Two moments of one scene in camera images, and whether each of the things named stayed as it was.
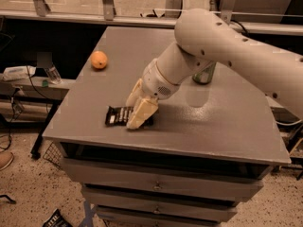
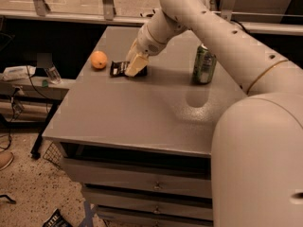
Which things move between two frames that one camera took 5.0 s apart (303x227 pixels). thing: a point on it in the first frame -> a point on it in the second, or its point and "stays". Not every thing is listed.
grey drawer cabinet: (206, 148) stays
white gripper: (155, 81) -> (147, 45)
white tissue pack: (18, 73) stays
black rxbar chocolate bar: (119, 115) -> (117, 68)
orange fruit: (98, 60) stays
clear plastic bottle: (52, 74) stays
